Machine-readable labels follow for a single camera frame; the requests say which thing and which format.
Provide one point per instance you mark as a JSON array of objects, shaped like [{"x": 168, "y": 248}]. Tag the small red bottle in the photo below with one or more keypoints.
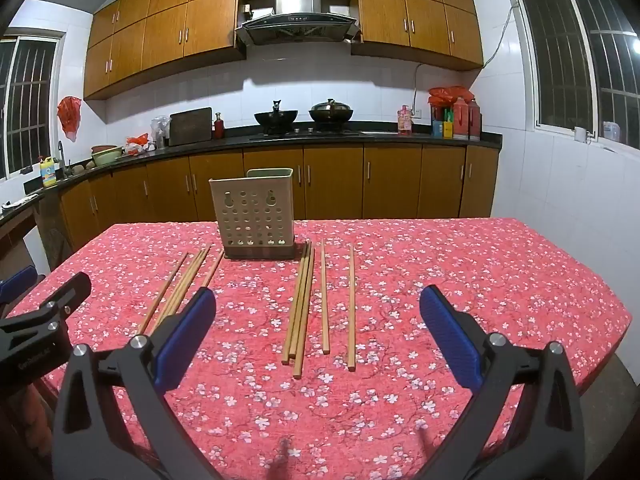
[{"x": 219, "y": 129}]

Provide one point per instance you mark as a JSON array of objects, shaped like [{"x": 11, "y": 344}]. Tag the colourful small boxes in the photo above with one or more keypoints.
[{"x": 439, "y": 129}]

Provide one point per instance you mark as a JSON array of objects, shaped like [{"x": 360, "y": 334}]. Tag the red floral tablecloth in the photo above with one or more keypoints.
[{"x": 400, "y": 285}]

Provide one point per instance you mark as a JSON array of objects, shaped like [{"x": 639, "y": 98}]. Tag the clear plastic bag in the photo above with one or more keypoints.
[{"x": 160, "y": 132}]

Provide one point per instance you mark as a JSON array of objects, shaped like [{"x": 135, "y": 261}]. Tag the black wok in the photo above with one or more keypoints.
[{"x": 275, "y": 117}]

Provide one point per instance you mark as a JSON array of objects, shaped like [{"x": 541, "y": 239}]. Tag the dark cutting board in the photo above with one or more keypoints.
[{"x": 190, "y": 127}]

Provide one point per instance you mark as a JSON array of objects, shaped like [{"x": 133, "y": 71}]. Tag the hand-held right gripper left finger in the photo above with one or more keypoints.
[{"x": 182, "y": 340}]

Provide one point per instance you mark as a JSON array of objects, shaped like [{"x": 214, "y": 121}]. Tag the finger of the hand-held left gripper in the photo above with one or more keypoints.
[
  {"x": 60, "y": 302},
  {"x": 17, "y": 282}
]

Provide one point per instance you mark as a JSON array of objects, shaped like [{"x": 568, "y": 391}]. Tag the hanging red plastic bag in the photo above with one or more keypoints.
[{"x": 69, "y": 115}]

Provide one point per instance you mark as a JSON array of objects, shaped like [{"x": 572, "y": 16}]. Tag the black kitchen countertop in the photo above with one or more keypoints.
[{"x": 235, "y": 141}]

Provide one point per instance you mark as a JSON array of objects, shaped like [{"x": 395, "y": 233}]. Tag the steel range hood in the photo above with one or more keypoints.
[{"x": 297, "y": 22}]

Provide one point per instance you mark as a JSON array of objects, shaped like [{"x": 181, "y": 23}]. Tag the wall socket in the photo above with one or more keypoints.
[{"x": 419, "y": 113}]

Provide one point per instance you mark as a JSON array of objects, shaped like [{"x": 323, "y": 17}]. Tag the yellow detergent bottle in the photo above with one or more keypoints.
[{"x": 48, "y": 174}]

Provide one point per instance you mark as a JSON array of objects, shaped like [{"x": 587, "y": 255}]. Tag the pink bottle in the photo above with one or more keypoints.
[{"x": 405, "y": 121}]

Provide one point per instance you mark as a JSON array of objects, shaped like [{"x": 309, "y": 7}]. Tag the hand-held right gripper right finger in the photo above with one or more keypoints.
[{"x": 450, "y": 335}]

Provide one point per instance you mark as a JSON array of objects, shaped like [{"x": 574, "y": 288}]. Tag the red thermos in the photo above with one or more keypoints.
[
  {"x": 460, "y": 120},
  {"x": 474, "y": 121}
]

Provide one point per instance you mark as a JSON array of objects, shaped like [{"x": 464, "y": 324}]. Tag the wooden wall cabinets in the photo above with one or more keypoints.
[{"x": 165, "y": 25}]

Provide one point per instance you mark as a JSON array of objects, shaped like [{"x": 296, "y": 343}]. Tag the green basin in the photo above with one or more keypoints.
[{"x": 107, "y": 156}]

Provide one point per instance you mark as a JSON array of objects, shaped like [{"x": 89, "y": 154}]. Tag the black pot with lid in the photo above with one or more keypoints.
[{"x": 330, "y": 111}]

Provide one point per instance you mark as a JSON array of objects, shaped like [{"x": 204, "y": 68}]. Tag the gas stove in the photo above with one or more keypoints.
[{"x": 305, "y": 132}]

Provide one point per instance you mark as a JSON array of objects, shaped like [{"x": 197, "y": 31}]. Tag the red and white plastic bag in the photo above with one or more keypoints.
[{"x": 136, "y": 146}]

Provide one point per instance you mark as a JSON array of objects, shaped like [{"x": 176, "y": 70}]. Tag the large barred window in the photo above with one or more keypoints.
[{"x": 565, "y": 55}]

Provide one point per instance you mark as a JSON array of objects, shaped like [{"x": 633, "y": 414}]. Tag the white power strip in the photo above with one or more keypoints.
[{"x": 20, "y": 202}]

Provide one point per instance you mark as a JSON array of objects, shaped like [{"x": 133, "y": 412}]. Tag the beige perforated utensil holder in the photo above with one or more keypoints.
[{"x": 250, "y": 210}]

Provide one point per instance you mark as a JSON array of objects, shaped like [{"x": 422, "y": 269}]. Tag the kitchen faucet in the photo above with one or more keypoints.
[{"x": 62, "y": 157}]

